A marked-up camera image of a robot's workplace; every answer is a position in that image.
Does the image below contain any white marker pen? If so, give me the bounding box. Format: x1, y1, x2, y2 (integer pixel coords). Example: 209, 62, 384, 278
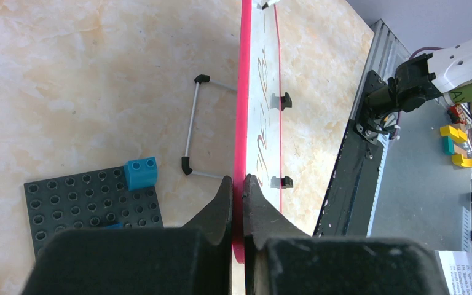
261, 0, 280, 10

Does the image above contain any pink framed whiteboard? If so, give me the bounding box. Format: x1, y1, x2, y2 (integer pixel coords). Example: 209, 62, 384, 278
181, 0, 294, 265

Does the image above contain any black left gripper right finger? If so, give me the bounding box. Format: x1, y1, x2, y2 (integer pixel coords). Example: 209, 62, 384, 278
243, 175, 448, 294

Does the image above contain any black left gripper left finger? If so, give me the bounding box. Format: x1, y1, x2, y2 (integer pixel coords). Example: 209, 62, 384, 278
23, 176, 233, 294

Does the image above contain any dark grey lego baseplate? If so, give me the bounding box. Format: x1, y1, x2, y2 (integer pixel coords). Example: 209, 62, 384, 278
23, 167, 163, 256

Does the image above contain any printed paper sheet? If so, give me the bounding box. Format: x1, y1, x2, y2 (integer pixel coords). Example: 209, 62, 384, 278
435, 251, 472, 295

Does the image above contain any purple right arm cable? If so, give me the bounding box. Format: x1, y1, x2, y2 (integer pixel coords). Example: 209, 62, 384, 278
395, 45, 449, 141

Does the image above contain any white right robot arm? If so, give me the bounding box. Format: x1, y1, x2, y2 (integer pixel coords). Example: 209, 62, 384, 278
389, 39, 472, 112

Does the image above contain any small blue lego brick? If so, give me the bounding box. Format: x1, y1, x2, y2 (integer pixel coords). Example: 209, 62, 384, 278
124, 157, 158, 191

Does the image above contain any yellow toy block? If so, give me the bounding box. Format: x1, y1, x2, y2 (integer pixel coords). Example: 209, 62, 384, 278
439, 125, 472, 168

